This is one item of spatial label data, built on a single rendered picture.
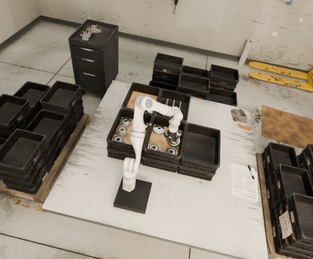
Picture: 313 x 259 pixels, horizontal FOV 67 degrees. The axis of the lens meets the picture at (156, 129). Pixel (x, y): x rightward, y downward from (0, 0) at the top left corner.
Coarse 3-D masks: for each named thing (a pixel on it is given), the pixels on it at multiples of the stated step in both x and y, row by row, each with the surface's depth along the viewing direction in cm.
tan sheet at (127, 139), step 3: (123, 117) 217; (132, 120) 216; (132, 123) 213; (147, 123) 215; (129, 129) 208; (129, 132) 206; (114, 135) 201; (129, 135) 203; (144, 135) 205; (126, 138) 201; (129, 138) 201; (126, 141) 198; (129, 141) 199
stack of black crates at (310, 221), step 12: (288, 204) 215; (300, 204) 217; (312, 204) 217; (276, 216) 230; (300, 216) 208; (312, 216) 210; (276, 228) 227; (300, 228) 190; (312, 228) 202; (276, 240) 223; (288, 240) 204; (300, 240) 192; (312, 240) 186; (276, 252) 217; (288, 252) 209; (300, 252) 207; (312, 252) 200
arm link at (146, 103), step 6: (144, 96) 153; (144, 102) 150; (150, 102) 152; (156, 102) 157; (144, 108) 152; (150, 108) 154; (156, 108) 157; (162, 108) 162; (168, 108) 166; (162, 114) 167; (168, 114) 167
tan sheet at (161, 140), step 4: (164, 128) 214; (152, 132) 209; (180, 132) 213; (152, 136) 206; (156, 136) 206; (160, 136) 207; (180, 136) 210; (152, 140) 202; (156, 140) 203; (160, 140) 204; (164, 140) 204; (148, 144) 199; (160, 144) 200; (164, 144) 201; (164, 148) 198; (176, 148) 200
